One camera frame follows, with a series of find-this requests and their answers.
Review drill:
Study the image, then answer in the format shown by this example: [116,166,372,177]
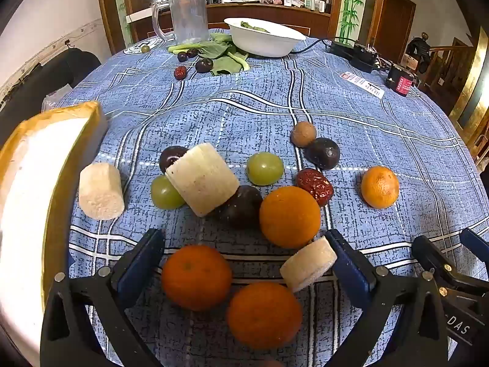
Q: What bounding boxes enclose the white label card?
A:
[340,72,386,98]

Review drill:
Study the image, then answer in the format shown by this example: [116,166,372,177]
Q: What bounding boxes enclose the black power adapter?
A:
[329,40,379,73]

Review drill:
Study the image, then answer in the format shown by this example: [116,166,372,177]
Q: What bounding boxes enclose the dark purple plum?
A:
[304,138,341,171]
[158,146,189,174]
[212,185,263,230]

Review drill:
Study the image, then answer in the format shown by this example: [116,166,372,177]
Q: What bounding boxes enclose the clear glass mug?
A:
[152,0,209,45]

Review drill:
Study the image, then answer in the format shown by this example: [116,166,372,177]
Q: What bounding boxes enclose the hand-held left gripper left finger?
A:
[40,228,166,367]

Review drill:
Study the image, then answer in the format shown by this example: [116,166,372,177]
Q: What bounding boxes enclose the thin peeled sugarcane slice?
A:
[280,236,338,293]

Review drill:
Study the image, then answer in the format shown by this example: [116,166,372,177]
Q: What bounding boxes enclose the white bowl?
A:
[223,17,306,58]

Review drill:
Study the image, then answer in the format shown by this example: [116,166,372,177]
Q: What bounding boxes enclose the black sofa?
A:
[0,48,102,131]

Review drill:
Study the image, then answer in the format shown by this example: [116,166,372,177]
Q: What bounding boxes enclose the blue checked tablecloth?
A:
[42,27,486,367]

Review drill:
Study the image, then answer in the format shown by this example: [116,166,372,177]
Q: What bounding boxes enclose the red and black box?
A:
[385,65,419,96]

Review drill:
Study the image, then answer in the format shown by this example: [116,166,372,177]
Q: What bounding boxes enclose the green leafy vegetables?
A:
[167,32,253,76]

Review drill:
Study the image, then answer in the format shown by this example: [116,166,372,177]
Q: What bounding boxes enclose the large peeled sugarcane piece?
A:
[165,142,241,218]

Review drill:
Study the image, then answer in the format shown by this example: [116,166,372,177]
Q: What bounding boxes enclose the small orange tangerine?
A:
[361,165,400,209]

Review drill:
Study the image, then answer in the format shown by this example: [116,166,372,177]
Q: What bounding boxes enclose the wooden cabinet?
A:
[95,0,386,54]

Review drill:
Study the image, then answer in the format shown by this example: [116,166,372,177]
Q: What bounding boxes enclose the yellow-rimmed white box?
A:
[0,100,109,360]

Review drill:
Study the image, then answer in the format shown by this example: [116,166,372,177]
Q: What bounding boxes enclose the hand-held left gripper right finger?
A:
[324,228,449,367]

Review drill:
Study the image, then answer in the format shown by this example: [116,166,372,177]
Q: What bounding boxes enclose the brown longan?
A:
[290,121,317,148]

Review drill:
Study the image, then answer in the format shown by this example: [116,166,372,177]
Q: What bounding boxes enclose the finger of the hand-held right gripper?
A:
[459,228,489,264]
[412,235,456,281]

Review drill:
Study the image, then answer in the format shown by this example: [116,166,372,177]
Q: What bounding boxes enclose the black cable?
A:
[290,37,358,53]

